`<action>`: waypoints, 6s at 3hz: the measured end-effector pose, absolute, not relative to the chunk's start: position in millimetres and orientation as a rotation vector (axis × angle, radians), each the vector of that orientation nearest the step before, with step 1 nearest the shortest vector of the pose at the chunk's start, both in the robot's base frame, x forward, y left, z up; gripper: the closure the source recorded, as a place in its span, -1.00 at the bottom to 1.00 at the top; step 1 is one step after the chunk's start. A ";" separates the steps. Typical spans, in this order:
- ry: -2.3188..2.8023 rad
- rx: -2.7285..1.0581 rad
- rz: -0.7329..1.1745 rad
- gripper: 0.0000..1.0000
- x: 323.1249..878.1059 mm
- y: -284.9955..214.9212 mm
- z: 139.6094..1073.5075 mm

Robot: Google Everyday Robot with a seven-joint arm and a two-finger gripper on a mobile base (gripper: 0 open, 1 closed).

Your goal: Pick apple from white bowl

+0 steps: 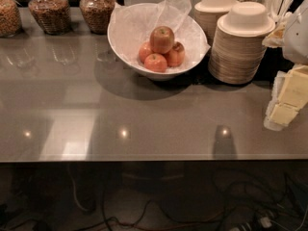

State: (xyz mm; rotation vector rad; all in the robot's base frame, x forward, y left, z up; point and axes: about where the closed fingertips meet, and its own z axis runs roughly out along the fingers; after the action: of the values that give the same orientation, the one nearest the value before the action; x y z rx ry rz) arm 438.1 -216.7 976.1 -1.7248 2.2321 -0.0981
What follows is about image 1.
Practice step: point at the front stack of paper bowls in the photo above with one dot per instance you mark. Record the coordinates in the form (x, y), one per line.
(237, 49)

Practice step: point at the rear stack of paper bowls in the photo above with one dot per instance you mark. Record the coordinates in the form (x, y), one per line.
(207, 12)

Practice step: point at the top red apple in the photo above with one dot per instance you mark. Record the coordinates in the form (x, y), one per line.
(162, 39)

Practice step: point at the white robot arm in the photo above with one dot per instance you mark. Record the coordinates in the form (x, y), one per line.
(294, 40)

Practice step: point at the front red apple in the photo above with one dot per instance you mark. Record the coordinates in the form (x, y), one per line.
(156, 62)

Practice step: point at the red apple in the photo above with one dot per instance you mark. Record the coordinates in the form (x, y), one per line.
(145, 51)
(156, 62)
(176, 55)
(162, 39)

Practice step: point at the stack of paper bowls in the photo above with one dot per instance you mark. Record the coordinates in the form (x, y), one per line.
(207, 12)
(237, 49)

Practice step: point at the right red apple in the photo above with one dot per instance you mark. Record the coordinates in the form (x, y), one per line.
(176, 55)

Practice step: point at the middle glass cereal jar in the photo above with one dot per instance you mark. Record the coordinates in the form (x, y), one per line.
(52, 16)

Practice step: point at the power strip on floor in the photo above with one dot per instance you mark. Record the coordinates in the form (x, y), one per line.
(264, 223)

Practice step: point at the glass cereal jar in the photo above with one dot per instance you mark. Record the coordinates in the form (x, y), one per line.
(10, 20)
(52, 16)
(97, 14)

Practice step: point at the left red apple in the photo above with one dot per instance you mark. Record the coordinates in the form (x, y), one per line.
(145, 51)

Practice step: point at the white ceramic bowl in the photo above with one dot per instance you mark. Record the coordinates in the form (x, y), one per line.
(128, 60)

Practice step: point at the left glass cereal jar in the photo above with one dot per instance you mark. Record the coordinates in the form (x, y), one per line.
(10, 20)

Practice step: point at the right glass cereal jar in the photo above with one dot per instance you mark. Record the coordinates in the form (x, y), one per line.
(97, 14)

